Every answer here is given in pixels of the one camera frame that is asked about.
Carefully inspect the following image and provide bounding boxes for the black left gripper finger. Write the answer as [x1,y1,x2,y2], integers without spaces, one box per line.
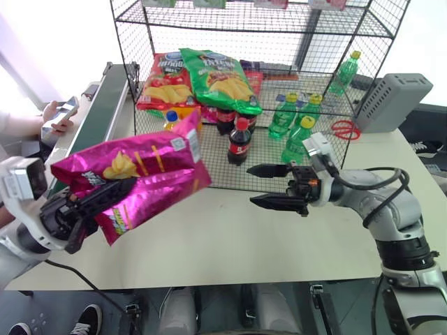
[64,216,89,254]
[71,177,137,216]

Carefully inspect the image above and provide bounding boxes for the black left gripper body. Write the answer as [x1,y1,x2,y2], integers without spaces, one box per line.
[39,190,101,242]

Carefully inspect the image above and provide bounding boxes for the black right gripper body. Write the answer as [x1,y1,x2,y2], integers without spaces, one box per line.
[285,162,321,217]

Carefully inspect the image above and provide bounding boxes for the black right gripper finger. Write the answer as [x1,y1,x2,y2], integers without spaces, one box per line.
[249,193,311,217]
[246,163,293,179]

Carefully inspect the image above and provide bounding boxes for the pink chips bag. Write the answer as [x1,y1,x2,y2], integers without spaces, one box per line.
[200,104,220,125]
[50,110,213,247]

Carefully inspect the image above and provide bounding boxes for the silver smartphone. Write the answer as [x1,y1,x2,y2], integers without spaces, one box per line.
[50,96,81,124]

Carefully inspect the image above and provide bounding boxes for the green conveyor belt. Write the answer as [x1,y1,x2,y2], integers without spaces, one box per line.
[48,61,141,165]

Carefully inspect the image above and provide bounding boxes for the person's bare hand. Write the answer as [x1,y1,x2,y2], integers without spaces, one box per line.
[41,100,76,133]

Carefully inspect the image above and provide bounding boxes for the cola bottle red cap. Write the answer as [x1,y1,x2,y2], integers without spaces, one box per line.
[237,110,260,135]
[227,117,254,167]
[216,107,239,137]

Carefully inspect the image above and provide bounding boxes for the green soda bottle yellow cap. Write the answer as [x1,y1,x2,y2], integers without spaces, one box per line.
[328,50,362,96]
[268,91,300,140]
[296,94,324,124]
[280,116,317,165]

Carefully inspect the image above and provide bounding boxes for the red scissors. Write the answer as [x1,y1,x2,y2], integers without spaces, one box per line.
[330,119,362,141]

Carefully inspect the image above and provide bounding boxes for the black white sneaker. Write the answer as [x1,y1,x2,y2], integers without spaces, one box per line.
[68,303,103,335]
[8,322,34,335]

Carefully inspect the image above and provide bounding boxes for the small red snack packet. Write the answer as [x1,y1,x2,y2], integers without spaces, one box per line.
[244,69,264,96]

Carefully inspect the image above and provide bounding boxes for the orange juice bottle blue cap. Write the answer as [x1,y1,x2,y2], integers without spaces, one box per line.
[163,105,204,134]

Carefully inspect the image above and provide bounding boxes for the green chips bag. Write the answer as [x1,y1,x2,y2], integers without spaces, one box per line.
[178,47,264,117]

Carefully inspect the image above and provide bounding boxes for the dark purple snack packet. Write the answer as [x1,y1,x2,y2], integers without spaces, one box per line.
[240,59,270,71]

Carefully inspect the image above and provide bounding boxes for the grey rounded shape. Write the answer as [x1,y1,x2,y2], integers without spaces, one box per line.
[254,288,302,335]
[156,287,197,335]

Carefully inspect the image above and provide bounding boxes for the grey vented box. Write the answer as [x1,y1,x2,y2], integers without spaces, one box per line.
[352,73,434,134]

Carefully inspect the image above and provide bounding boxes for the red chips bag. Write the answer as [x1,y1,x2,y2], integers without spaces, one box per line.
[135,52,197,112]

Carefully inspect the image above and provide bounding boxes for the pink white packet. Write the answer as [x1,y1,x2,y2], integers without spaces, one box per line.
[308,0,347,12]

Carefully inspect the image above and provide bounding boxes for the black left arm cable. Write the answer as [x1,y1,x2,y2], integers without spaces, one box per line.
[44,258,141,315]

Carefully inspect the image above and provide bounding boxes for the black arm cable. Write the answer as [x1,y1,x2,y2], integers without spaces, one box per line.
[323,155,411,230]
[44,258,141,315]

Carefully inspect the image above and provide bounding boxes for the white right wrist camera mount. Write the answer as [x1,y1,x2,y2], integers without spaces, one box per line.
[301,132,337,207]

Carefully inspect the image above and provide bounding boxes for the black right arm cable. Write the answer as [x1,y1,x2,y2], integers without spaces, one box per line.
[323,155,411,230]

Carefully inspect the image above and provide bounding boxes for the black upright post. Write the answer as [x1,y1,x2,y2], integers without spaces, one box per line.
[295,6,321,71]

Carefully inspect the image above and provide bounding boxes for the black wire rack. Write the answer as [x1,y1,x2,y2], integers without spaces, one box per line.
[109,0,412,194]

